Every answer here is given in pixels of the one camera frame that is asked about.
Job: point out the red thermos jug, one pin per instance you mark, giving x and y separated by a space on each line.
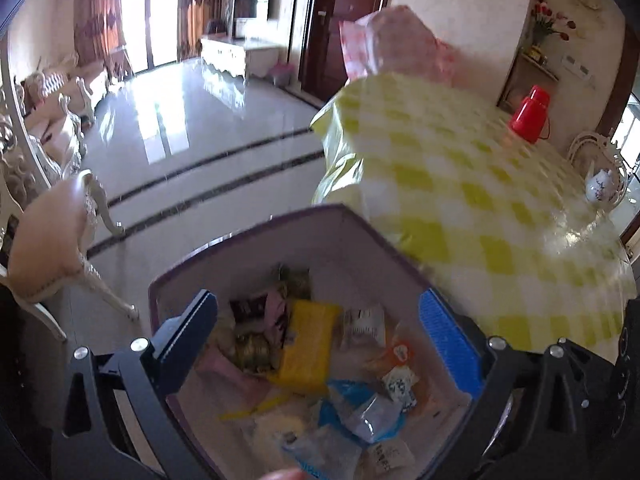
530 115

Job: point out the wall shelf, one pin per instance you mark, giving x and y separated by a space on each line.
537 67

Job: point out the gold snack packet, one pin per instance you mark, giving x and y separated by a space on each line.
257 352

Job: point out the small pink bin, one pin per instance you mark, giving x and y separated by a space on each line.
281 74

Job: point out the blue white snack packet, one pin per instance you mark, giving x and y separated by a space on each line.
320 455

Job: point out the wall switch panel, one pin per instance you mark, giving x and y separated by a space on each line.
577 67

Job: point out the purple rimmed storage box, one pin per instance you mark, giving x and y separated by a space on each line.
300 250

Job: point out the orange snack packet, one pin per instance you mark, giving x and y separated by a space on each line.
395 355

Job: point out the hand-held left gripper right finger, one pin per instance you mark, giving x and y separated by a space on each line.
450 340

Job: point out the small white blue candy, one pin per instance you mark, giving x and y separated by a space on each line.
400 390

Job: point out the dark brown snack packet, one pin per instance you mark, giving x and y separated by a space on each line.
250 309

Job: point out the dark wooden door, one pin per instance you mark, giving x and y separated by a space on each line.
360 15

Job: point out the pink checkered food cover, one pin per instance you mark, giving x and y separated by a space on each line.
400 45

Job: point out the white ornate tray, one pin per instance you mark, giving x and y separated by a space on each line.
582 147

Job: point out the white television cabinet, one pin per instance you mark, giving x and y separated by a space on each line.
240 55

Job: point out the blue cartoon snack packet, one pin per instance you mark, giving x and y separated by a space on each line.
360 410

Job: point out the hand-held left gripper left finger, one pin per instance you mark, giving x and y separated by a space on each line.
185 340

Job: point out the brown curtain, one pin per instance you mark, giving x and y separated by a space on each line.
97 15
200 5

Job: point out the yellow snack packet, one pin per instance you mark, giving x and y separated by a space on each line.
305 345

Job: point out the cream ornate chair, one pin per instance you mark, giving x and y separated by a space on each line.
15 160
45 240

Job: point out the cream sofa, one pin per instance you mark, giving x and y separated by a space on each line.
85 85

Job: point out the glass balcony door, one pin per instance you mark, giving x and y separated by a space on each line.
150 15

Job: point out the white floral teapot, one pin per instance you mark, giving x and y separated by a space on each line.
602 187

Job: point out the red flowers in vase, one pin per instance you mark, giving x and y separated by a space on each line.
547 17

